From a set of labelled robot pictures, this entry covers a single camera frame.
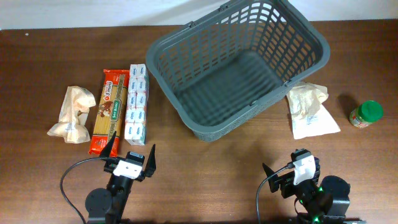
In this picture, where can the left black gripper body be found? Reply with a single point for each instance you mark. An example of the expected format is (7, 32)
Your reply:
(108, 165)

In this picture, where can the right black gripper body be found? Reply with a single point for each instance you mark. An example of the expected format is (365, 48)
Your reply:
(287, 183)

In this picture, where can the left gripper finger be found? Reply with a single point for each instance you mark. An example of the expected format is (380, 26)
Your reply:
(151, 163)
(106, 152)

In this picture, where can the red spaghetti packet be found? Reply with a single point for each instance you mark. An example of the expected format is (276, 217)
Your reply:
(111, 111)

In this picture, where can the beige paper bag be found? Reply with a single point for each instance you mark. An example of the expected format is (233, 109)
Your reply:
(73, 115)
(309, 116)

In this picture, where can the white tissue multipack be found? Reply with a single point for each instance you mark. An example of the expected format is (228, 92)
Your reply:
(136, 110)

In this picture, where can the green lid glass jar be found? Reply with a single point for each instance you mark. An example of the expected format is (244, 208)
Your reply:
(365, 114)

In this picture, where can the grey plastic shopping basket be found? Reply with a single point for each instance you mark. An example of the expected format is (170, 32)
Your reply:
(233, 63)

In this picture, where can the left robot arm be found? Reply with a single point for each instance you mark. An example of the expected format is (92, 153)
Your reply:
(106, 205)

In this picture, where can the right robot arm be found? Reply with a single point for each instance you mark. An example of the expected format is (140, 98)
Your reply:
(325, 201)

